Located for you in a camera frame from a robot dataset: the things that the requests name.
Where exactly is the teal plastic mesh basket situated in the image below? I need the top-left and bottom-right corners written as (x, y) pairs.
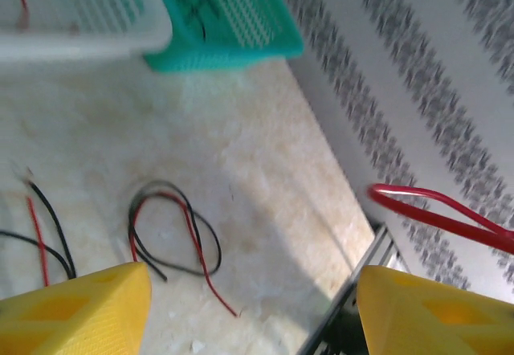
top-left (142, 0), bottom-right (305, 74)

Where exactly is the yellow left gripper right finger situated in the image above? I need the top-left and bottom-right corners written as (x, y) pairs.
top-left (356, 264), bottom-right (514, 355)

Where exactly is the aluminium table edge rail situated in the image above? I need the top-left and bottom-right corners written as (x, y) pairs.
top-left (299, 221), bottom-right (401, 355)

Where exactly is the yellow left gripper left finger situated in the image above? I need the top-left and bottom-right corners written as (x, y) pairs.
top-left (0, 261), bottom-right (153, 355)

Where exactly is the thin black cable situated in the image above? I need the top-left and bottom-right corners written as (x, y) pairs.
top-left (127, 179), bottom-right (223, 283)
top-left (27, 180), bottom-right (78, 280)
top-left (0, 229), bottom-right (73, 280)

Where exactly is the thick red cable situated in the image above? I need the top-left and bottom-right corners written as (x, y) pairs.
top-left (6, 0), bottom-right (31, 31)
top-left (367, 183), bottom-right (514, 255)

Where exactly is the thin red cable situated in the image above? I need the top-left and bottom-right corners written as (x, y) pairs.
top-left (25, 195), bottom-right (51, 288)
top-left (130, 191), bottom-right (241, 319)

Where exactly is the white plastic mesh basket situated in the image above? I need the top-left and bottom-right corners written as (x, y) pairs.
top-left (0, 0), bottom-right (173, 63)

